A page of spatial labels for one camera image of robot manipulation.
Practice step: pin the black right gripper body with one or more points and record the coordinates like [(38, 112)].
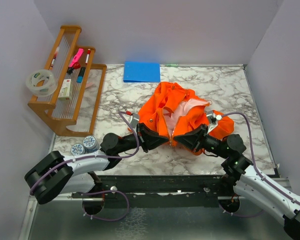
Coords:
[(206, 141)]

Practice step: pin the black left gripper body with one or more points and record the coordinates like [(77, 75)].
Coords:
[(140, 137)]

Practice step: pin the orange zip jacket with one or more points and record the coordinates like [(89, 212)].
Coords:
[(173, 110)]

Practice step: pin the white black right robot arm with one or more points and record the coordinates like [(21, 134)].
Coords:
[(246, 178)]

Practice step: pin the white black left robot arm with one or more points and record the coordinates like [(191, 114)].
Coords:
[(51, 176)]

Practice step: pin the blue white patterned tin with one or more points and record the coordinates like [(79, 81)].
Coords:
[(91, 144)]

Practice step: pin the blue folder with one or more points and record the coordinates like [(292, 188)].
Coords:
[(141, 72)]

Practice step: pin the wooden tiered rack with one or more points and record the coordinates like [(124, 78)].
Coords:
[(75, 117)]

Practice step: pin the blue black marker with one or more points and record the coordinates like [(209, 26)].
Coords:
[(81, 75)]

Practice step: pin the small white green box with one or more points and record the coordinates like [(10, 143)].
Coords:
[(65, 92)]

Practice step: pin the red black small clip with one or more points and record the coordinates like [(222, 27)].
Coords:
[(74, 66)]

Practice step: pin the red white marker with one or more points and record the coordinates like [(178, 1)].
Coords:
[(87, 56)]

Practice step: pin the pink highlighter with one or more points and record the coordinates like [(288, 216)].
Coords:
[(76, 57)]

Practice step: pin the clear tape roll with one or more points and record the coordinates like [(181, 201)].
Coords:
[(41, 83)]

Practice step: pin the red capped pen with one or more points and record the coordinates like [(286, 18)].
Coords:
[(54, 58)]

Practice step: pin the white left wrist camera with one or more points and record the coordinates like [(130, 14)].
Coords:
[(134, 120)]

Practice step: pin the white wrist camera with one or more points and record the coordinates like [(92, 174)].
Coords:
[(134, 120), (213, 120)]

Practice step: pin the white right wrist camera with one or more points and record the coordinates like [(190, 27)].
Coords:
[(213, 120)]

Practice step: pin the black mounting rail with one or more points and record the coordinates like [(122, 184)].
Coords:
[(166, 191)]

